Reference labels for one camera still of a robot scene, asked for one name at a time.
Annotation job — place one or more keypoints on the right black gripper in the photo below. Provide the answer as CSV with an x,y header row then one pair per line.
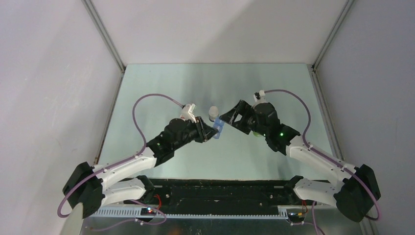
x,y
242,108

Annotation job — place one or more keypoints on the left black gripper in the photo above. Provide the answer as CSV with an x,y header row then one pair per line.
x,y
204,132

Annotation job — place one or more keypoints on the blue pill organizer box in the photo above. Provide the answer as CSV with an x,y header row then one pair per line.
x,y
218,124

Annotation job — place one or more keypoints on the white pill bottle blue label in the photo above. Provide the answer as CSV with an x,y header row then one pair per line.
x,y
213,113

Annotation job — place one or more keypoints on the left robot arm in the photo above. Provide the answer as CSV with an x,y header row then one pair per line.
x,y
100,185

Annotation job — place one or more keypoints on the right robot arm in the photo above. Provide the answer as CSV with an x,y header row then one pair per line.
x,y
353,190

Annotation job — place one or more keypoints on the left control board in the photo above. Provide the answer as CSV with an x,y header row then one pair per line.
x,y
148,212

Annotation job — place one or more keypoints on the control board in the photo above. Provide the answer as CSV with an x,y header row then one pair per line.
x,y
296,214
148,212

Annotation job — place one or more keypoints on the right control board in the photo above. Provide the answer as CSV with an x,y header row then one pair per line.
x,y
296,214

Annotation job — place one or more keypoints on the left aluminium frame post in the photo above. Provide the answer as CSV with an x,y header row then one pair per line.
x,y
100,26

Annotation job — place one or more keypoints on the aluminium frame post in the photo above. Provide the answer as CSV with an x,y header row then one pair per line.
x,y
100,26
333,33

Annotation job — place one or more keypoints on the right aluminium frame post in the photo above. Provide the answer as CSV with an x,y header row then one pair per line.
x,y
333,33

